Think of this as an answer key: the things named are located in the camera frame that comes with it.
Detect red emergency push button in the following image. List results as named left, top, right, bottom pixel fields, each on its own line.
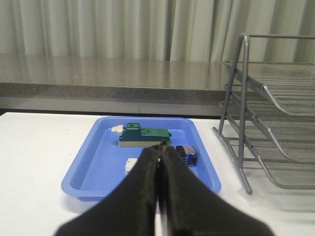
left=175, top=146, right=197, bottom=166

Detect green terminal block module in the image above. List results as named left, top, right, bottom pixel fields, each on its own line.
left=111, top=122, right=172, bottom=147

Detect mesh rack tray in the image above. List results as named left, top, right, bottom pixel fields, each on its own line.
left=244, top=90, right=315, bottom=164
left=222, top=60, right=315, bottom=117
left=219, top=101, right=315, bottom=190

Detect grey metal rack frame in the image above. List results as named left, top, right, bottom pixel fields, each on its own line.
left=212, top=33, right=315, bottom=195

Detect white electrical block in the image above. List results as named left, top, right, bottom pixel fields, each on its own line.
left=125, top=158, right=138, bottom=175

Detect blue plastic tray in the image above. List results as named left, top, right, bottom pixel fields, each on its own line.
left=61, top=117, right=221, bottom=202

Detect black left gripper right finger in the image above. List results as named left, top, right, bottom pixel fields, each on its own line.
left=158, top=144, right=273, bottom=236

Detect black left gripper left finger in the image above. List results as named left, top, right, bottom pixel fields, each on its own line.
left=55, top=146, right=159, bottom=236

